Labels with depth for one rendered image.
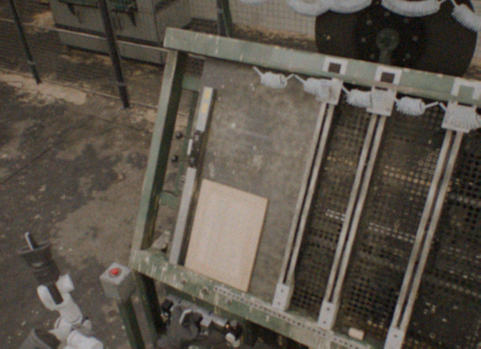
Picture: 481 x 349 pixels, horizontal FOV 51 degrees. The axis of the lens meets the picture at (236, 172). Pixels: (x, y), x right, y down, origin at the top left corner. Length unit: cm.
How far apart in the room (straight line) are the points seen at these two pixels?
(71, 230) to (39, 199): 59
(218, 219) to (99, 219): 207
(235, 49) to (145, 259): 123
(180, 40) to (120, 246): 210
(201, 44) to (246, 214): 87
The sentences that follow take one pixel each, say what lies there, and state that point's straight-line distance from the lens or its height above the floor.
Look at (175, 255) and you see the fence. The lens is 273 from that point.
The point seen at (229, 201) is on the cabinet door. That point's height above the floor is 124.
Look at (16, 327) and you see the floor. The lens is 398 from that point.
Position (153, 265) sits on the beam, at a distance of 281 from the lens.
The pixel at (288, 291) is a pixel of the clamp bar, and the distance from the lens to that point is 244.
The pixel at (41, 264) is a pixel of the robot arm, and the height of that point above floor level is 154.
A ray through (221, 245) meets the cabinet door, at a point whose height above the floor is 104.
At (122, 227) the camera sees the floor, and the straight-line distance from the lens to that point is 438.
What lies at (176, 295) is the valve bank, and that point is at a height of 74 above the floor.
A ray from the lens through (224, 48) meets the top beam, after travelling 248.
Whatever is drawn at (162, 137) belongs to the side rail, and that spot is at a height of 145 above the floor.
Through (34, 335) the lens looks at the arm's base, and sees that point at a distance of 204.
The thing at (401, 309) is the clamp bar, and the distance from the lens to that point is 233.
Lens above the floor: 292
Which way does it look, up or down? 38 degrees down
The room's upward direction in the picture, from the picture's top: 4 degrees counter-clockwise
